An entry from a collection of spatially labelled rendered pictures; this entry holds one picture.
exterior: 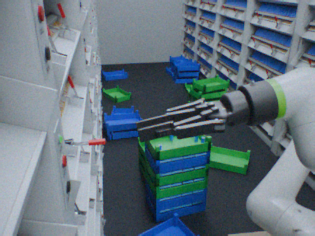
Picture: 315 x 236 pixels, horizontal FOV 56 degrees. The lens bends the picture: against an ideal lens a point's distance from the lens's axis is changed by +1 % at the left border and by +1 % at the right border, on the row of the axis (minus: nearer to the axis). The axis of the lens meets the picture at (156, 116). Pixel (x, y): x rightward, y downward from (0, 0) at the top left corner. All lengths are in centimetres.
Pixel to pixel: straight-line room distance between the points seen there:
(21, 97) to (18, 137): 4
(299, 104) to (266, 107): 7
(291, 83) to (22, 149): 54
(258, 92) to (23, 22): 48
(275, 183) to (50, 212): 79
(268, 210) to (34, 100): 84
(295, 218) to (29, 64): 87
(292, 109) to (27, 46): 53
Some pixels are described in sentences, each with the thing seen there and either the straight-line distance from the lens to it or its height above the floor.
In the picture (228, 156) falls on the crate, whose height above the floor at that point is 0.
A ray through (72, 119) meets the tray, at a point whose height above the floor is 88.
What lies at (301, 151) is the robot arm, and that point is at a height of 88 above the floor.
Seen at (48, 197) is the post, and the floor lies 97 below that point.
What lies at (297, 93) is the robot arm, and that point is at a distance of 68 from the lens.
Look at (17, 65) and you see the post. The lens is 33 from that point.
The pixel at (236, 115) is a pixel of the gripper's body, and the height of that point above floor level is 96.
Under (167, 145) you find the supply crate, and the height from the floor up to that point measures 40.
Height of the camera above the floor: 121
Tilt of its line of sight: 25 degrees down
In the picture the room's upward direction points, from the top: straight up
